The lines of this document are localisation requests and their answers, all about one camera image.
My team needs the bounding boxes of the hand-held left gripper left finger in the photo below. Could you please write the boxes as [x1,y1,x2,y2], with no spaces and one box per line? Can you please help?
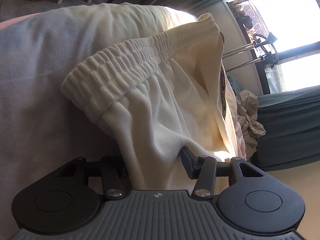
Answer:
[51,155,128,200]

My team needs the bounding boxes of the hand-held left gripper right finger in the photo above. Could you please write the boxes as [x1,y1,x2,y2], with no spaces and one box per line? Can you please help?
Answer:
[181,146,270,200]

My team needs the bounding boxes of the cream pants with striped trim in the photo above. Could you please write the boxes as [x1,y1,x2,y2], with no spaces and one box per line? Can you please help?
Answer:
[61,2,248,191]

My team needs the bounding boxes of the crumpled grey quilt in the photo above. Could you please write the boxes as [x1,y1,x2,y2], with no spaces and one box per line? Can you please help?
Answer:
[236,90,267,160]

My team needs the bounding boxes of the garment steamer stand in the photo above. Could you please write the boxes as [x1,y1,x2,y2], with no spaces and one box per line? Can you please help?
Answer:
[222,31,279,72]

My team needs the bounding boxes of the laundry outside window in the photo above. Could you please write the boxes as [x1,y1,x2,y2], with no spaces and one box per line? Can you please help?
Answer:
[231,0,262,42]

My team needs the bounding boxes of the dark framed window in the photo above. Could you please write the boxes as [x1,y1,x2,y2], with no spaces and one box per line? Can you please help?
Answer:
[226,0,320,95]

